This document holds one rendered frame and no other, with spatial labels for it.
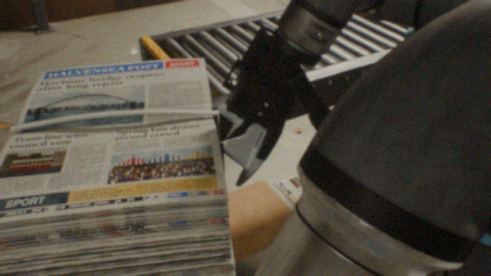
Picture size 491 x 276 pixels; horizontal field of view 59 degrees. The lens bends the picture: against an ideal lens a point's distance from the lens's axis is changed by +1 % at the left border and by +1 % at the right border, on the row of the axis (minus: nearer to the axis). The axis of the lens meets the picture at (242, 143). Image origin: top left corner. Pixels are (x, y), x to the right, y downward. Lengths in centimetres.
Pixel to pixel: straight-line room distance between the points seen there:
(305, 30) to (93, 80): 38
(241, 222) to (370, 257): 172
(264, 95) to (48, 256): 32
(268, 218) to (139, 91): 132
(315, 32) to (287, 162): 174
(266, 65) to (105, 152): 24
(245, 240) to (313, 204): 164
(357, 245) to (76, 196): 38
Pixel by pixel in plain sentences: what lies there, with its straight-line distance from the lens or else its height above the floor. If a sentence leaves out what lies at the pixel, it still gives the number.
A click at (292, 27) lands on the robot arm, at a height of 120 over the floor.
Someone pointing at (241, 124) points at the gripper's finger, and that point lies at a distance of 68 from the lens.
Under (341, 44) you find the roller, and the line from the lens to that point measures 156.
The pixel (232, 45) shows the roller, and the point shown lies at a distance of 153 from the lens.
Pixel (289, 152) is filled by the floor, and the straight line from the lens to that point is 232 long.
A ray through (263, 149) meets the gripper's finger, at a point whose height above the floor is 105.
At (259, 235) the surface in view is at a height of 0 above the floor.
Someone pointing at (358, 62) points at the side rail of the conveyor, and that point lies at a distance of 144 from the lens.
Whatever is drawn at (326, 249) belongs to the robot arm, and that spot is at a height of 124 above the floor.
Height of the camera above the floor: 140
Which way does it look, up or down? 36 degrees down
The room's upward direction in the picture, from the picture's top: straight up
